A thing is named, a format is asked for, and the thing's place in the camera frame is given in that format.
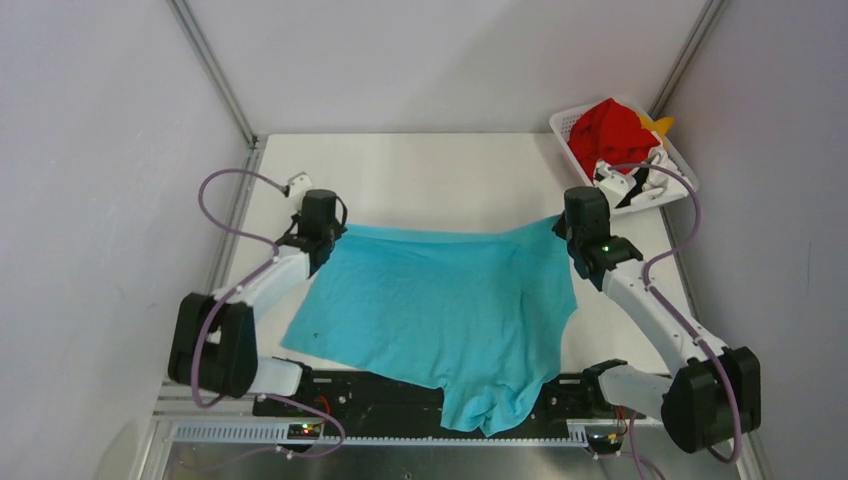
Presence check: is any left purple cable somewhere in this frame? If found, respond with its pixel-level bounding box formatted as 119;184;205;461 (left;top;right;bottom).
189;169;347;461

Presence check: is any right controller board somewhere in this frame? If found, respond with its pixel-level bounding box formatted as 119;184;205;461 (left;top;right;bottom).
586;431;627;459

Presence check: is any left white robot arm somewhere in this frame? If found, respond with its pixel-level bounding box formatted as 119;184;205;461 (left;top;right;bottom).
167;189;347;416

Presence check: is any left controller board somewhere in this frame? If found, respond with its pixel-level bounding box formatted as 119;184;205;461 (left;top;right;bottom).
286;422;323;442

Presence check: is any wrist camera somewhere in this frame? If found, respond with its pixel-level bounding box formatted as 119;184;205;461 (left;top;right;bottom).
595;172;633;209
285;172;314;200

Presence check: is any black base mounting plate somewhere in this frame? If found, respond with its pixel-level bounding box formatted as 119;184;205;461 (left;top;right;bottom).
294;368;629;442

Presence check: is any white slotted cable duct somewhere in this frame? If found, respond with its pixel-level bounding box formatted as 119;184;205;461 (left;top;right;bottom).
171;422;589;448

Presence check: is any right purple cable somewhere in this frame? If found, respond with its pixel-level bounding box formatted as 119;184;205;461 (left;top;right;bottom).
606;162;745;465

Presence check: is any controller board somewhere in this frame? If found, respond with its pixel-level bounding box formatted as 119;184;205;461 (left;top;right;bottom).
286;422;323;442
586;431;627;459

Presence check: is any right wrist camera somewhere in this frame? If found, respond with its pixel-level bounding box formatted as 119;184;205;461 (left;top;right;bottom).
595;172;633;209

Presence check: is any white plastic laundry basket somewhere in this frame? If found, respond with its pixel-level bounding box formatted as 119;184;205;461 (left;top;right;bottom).
549;98;698;216

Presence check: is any yellow t shirt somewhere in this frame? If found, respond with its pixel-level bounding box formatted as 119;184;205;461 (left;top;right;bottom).
638;114;675;142

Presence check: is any red t shirt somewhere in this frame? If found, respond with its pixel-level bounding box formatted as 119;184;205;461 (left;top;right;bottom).
567;98;661;179

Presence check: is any white and black t shirt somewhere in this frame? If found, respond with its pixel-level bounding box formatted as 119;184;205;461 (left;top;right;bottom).
592;146;690;213

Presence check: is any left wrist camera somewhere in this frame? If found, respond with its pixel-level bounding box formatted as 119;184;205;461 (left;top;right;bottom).
285;172;314;200

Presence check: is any teal t shirt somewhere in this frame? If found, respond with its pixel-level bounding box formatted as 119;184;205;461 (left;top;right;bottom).
281;217;577;436

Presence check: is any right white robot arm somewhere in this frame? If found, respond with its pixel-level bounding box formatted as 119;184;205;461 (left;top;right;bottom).
552;186;762;453

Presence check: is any purple cable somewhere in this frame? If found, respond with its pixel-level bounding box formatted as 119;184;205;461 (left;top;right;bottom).
189;169;347;461
606;162;745;465

